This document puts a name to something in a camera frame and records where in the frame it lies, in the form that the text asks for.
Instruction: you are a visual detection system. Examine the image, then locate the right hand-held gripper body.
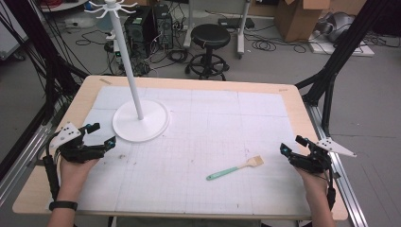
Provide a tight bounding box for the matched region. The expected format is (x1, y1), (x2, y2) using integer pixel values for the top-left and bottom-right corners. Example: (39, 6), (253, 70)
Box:
(288, 136), (357, 174)

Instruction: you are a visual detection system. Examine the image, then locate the black wristband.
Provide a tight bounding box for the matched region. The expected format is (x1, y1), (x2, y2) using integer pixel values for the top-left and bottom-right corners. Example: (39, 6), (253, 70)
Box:
(48, 200), (78, 212)

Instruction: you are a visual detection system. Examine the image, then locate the white grid mat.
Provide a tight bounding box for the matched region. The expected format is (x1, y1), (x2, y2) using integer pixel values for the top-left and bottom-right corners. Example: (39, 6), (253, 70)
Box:
(47, 85), (312, 218)

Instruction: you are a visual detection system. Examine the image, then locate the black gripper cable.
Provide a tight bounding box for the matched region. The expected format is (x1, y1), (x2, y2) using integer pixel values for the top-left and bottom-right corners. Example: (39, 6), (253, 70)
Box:
(324, 168), (338, 212)
(42, 138), (64, 202)

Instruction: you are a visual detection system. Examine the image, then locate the aluminium rail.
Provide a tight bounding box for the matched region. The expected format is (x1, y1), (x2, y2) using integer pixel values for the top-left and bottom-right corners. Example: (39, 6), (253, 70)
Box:
(304, 99), (369, 227)
(0, 103), (66, 206)

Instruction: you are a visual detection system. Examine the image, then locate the black round stool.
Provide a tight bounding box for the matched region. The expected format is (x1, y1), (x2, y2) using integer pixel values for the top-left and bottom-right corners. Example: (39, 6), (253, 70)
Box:
(184, 24), (232, 81)

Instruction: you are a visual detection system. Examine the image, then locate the black metal frame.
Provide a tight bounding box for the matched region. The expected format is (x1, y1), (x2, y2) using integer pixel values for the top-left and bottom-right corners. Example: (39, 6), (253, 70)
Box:
(0, 0), (90, 127)
(294, 0), (392, 137)

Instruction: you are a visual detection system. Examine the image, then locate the green-handled spatula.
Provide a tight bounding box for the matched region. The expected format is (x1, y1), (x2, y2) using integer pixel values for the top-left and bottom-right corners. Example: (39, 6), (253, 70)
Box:
(205, 155), (266, 182)

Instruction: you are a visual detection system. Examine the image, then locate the black flat device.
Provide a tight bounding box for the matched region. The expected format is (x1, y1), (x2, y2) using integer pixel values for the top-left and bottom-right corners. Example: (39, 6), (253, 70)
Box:
(218, 16), (255, 30)

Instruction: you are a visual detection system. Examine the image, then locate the white hook stand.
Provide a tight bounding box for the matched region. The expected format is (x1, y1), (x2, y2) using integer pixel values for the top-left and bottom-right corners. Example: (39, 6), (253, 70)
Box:
(83, 0), (171, 144)

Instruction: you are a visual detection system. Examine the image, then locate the person's right hand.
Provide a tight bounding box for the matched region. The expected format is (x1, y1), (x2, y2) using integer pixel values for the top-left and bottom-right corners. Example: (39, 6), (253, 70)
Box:
(294, 166), (329, 202)

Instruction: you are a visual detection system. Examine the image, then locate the person's left hand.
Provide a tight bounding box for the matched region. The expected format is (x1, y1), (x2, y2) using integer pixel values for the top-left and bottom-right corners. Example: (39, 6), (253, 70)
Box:
(60, 156), (101, 202)

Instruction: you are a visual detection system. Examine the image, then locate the black computer tower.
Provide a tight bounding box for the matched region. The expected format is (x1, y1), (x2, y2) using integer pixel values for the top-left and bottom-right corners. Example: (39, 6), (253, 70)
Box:
(124, 4), (175, 59)

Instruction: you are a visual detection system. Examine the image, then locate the cardboard box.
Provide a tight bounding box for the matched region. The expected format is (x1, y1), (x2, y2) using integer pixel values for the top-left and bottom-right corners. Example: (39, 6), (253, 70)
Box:
(273, 0), (331, 44)

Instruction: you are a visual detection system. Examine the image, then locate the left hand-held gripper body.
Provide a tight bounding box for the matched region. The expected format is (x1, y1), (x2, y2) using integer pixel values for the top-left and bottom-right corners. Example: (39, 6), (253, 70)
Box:
(48, 122), (108, 165)

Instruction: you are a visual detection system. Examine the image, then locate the grey helmet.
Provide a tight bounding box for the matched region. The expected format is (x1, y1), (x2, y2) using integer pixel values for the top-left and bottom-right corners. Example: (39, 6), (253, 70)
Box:
(317, 11), (356, 44)

